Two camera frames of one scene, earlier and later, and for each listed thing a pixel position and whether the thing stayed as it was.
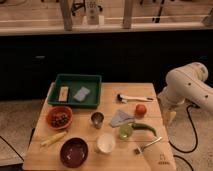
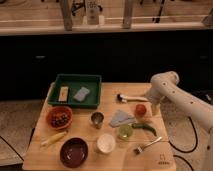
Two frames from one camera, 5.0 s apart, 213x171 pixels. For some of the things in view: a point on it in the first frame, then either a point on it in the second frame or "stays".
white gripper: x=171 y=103 → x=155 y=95
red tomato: x=140 y=111 stays
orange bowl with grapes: x=59 y=117 stays
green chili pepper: x=144 y=127 stays
